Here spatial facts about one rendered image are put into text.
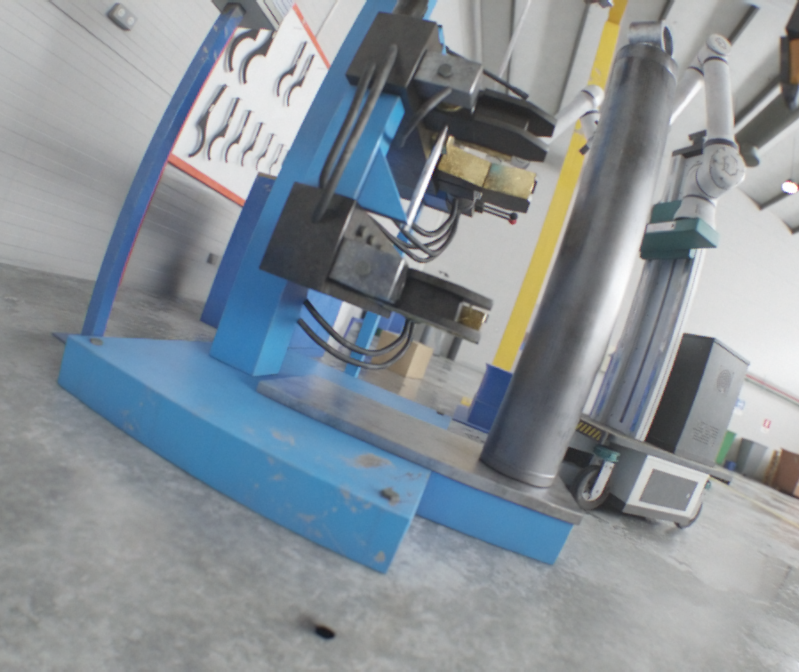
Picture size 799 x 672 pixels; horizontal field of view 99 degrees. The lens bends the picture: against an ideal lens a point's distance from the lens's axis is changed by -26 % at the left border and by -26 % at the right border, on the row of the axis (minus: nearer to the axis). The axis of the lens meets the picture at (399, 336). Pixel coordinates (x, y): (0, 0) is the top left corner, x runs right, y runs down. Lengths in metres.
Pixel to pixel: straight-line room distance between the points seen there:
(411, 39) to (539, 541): 1.19
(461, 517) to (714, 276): 13.10
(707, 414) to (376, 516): 1.67
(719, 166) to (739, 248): 12.68
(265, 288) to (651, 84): 1.26
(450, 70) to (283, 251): 0.52
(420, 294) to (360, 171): 0.30
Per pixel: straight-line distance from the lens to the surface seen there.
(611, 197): 1.26
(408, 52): 1.08
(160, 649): 0.55
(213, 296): 2.76
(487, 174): 1.52
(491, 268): 12.15
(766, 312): 14.80
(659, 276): 2.33
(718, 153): 1.92
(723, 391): 2.23
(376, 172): 1.01
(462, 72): 1.06
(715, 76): 2.17
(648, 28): 1.67
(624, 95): 1.44
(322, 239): 0.93
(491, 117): 1.11
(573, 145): 4.24
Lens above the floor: 0.41
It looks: 2 degrees down
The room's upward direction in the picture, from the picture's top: 21 degrees clockwise
